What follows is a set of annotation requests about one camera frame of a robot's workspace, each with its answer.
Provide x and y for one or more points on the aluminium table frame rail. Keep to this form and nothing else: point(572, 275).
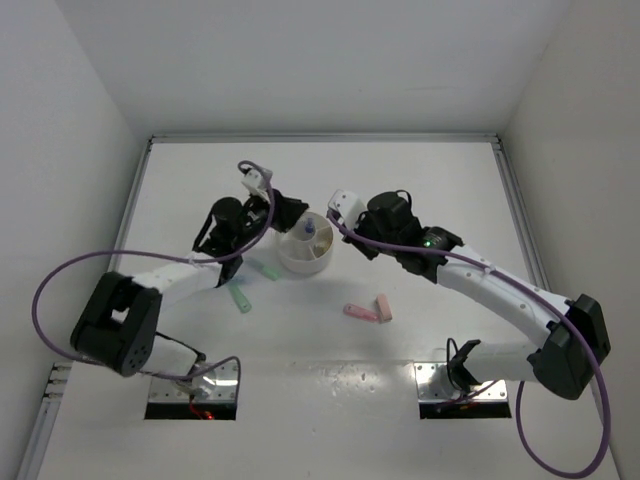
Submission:
point(322, 395)

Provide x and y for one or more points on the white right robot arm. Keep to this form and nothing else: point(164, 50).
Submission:
point(562, 335)

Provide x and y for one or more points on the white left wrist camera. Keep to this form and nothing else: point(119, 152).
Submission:
point(256, 181)

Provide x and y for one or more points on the white round divided organizer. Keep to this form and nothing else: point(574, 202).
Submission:
point(295, 250)

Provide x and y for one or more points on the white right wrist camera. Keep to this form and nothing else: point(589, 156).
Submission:
point(346, 207)

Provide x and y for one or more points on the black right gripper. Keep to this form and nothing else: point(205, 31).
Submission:
point(369, 254)

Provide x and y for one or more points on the pink highlighter pen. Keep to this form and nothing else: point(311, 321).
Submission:
point(360, 313)

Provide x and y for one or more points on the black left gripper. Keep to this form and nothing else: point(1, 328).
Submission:
point(286, 211)

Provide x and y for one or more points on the pink eraser block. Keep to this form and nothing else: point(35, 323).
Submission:
point(383, 308)

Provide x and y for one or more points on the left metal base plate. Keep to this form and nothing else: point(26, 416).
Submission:
point(218, 385)

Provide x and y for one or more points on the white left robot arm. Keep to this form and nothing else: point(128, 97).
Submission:
point(118, 325)

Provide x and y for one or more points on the green highlighter pen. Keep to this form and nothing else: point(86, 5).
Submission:
point(265, 270)

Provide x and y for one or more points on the metal base plate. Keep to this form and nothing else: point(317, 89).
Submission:
point(218, 385)
point(433, 387)

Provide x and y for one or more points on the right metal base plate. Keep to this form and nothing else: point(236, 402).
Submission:
point(433, 387)

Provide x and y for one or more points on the translucent green stapler case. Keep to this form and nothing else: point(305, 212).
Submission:
point(239, 298)

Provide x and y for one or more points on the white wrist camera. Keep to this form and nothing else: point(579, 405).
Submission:
point(346, 207)
point(256, 181)

